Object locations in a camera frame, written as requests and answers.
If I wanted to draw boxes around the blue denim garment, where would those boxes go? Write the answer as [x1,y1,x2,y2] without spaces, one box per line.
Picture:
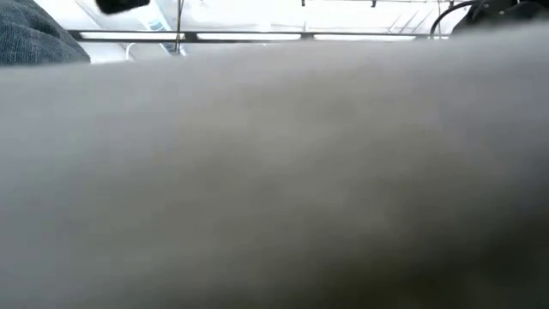
[0,0,92,67]

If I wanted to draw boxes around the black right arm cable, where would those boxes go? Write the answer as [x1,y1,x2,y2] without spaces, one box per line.
[430,0,478,39]

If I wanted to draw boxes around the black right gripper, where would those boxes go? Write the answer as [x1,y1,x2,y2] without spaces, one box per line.
[452,0,549,35]

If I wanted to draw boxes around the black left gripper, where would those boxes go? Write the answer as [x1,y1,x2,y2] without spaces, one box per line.
[94,0,152,15]

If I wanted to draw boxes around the dark overhead crossbar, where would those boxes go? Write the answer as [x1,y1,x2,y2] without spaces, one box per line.
[67,28,451,44]

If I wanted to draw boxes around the white shirt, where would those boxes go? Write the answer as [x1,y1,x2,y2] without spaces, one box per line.
[0,21,549,309]

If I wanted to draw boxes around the thin hanging cable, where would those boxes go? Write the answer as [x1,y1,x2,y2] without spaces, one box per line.
[174,0,187,56]

